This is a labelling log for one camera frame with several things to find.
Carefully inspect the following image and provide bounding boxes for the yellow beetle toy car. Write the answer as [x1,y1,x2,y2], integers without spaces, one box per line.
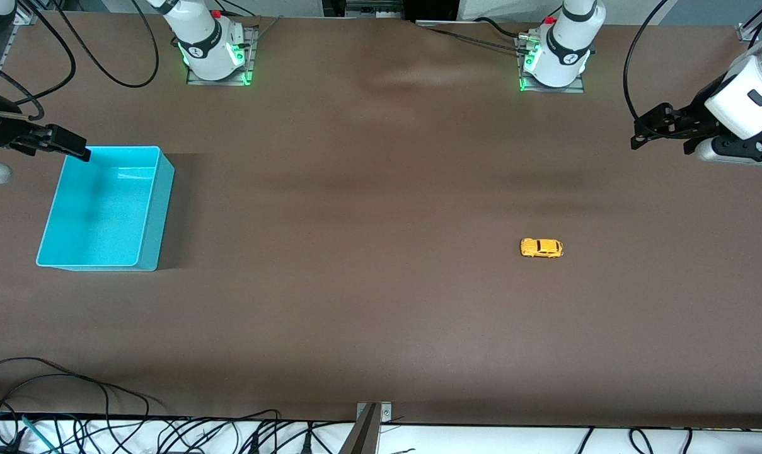
[520,238,564,259]

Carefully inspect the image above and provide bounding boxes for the turquoise plastic bin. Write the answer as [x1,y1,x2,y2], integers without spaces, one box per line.
[36,146,175,272]

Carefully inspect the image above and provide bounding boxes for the grey metal device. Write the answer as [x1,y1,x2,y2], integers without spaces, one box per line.
[345,0,407,18]

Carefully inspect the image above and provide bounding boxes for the brown table mat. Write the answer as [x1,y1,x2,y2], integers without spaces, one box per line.
[0,11,762,431]

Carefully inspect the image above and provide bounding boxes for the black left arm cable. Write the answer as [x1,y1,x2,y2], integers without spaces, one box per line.
[623,0,671,137]

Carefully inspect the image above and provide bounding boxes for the aluminium frame corner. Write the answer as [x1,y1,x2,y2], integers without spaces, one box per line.
[737,0,762,45]

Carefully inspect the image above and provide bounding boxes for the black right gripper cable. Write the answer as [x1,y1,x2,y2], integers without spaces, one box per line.
[0,0,77,122]

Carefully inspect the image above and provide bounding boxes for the aluminium frame extrusion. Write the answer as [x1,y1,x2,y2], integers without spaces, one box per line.
[0,0,41,73]

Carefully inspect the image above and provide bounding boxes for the long looping black cable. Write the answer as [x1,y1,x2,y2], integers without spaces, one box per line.
[34,0,161,89]

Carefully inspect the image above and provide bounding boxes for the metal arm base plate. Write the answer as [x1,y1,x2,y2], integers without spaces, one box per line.
[187,25,256,86]
[516,35,587,94]

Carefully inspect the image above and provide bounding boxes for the black base cable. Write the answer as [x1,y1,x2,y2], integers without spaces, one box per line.
[217,0,263,18]
[474,16,534,40]

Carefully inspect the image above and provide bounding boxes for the grey braided cable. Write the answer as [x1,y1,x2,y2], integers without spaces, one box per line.
[426,26,531,54]

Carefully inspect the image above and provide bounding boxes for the black floor cable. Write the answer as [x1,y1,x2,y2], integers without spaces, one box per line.
[0,373,112,436]
[0,357,151,418]

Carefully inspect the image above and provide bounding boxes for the tangled black cables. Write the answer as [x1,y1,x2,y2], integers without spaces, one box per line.
[0,409,356,454]

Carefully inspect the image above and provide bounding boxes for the grey metal table bracket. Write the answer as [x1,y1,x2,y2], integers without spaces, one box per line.
[340,402,394,454]

